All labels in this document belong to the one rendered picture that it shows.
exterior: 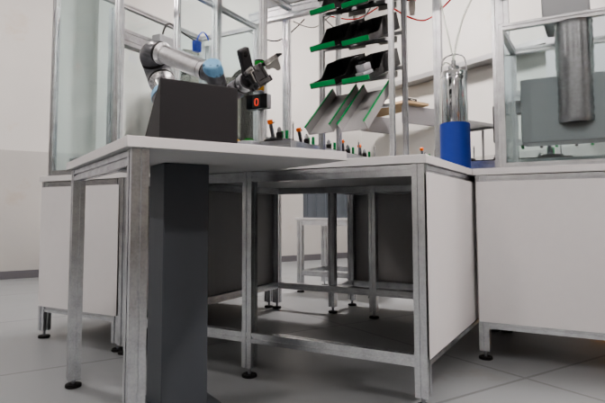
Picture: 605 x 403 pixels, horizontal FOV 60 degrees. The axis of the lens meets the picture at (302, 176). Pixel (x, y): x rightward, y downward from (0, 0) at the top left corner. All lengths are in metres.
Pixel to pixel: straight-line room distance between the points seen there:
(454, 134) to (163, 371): 1.81
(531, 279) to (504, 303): 0.16
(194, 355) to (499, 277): 1.37
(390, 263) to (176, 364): 2.18
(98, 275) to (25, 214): 3.36
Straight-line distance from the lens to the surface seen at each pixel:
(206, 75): 2.13
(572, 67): 2.66
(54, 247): 3.08
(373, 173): 1.91
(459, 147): 2.84
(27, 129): 6.19
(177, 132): 1.80
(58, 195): 3.06
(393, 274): 3.76
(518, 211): 2.51
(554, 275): 2.51
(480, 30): 6.71
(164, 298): 1.83
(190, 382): 1.93
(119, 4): 2.95
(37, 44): 6.38
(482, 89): 6.53
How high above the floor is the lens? 0.66
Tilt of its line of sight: 4 degrees up
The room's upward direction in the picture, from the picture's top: straight up
